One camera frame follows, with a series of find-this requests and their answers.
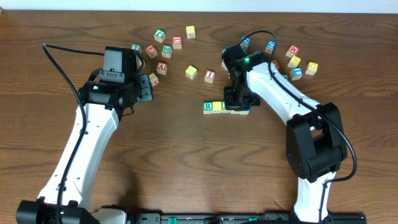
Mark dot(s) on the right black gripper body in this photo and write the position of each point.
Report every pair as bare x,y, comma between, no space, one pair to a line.
240,98

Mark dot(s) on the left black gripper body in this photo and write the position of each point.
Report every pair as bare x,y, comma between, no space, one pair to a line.
145,88

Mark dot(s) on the green B block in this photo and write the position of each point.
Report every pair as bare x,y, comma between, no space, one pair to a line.
224,110

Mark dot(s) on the blue l block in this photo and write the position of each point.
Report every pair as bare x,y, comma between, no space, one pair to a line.
244,112
296,73

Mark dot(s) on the green R block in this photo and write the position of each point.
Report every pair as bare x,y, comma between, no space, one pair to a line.
207,107

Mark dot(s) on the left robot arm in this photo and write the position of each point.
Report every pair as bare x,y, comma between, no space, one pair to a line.
66,196

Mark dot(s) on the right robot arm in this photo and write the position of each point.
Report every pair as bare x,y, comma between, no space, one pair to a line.
315,143

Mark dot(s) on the red-sided wooden block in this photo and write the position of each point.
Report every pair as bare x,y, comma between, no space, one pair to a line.
153,79

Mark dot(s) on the red A block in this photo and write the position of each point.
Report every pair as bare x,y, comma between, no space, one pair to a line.
162,68

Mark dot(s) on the red I block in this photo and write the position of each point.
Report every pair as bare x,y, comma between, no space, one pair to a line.
209,76

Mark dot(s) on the red E block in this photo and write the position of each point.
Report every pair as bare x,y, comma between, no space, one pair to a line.
151,51

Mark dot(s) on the green 7 block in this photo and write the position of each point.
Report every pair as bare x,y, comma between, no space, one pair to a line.
137,47

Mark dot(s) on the green Z block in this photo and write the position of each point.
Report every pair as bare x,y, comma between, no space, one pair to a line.
166,51

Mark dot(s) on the yellow W block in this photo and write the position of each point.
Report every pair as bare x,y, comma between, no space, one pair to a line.
191,72

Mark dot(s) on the green J block left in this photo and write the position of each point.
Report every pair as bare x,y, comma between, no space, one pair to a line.
159,35

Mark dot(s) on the red U block right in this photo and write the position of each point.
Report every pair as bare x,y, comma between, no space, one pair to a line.
275,62

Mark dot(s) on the red u block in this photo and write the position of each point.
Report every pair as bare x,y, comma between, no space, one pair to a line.
275,62
177,42

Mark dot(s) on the red U block left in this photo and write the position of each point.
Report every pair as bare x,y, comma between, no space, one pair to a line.
177,42

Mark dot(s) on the blue D block pale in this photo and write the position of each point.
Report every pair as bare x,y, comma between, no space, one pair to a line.
270,47

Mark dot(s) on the yellow block beside M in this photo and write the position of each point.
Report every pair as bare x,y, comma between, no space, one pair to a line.
294,62

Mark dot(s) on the yellow top block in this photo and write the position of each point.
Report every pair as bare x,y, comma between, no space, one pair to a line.
190,31

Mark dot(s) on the red M block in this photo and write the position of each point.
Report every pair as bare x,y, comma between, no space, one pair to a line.
291,51

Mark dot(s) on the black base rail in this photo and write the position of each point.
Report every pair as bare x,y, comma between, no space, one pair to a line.
158,218

